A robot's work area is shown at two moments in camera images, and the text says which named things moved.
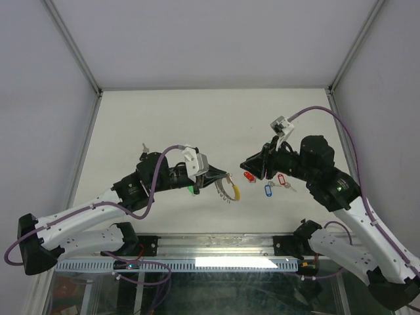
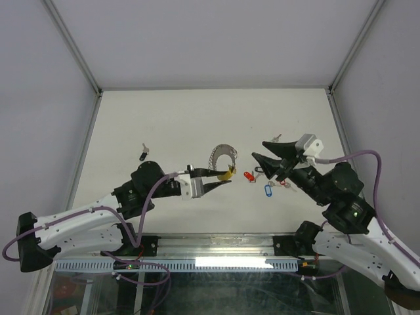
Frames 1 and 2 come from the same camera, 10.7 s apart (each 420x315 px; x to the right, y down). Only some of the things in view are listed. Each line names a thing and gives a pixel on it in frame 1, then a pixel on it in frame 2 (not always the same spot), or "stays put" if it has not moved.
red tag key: [250, 177] stays put
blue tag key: [268, 188] stays put
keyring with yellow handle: [222, 193] -> [220, 149]
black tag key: [144, 155] stays put
